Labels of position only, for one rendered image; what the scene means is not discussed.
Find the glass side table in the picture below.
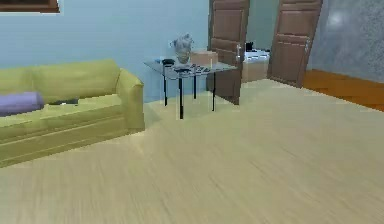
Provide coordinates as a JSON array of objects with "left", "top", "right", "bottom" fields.
[{"left": 143, "top": 56, "right": 238, "bottom": 120}]

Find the brown cardboard box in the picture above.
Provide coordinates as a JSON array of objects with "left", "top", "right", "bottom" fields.
[{"left": 190, "top": 50, "right": 219, "bottom": 67}]

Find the grey glass vase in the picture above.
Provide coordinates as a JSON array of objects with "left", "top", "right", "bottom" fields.
[{"left": 169, "top": 33, "right": 195, "bottom": 66}]

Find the brown panelled room door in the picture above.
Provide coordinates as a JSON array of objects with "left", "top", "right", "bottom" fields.
[
  {"left": 206, "top": 0, "right": 251, "bottom": 106},
  {"left": 266, "top": 0, "right": 324, "bottom": 89}
]

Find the beige kitchen counter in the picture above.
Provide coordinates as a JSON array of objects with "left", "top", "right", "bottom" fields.
[{"left": 241, "top": 49, "right": 271, "bottom": 84}]

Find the yellow-green sofa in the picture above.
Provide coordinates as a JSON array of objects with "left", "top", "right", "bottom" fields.
[{"left": 0, "top": 59, "right": 146, "bottom": 169}]

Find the black remote control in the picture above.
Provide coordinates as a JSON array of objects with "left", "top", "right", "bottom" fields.
[{"left": 48, "top": 97, "right": 80, "bottom": 107}]

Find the purple cushion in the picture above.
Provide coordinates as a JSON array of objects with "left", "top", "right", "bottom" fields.
[{"left": 0, "top": 91, "right": 46, "bottom": 118}]

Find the brown framed wall picture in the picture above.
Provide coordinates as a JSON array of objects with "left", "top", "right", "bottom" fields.
[{"left": 0, "top": 0, "right": 61, "bottom": 15}]

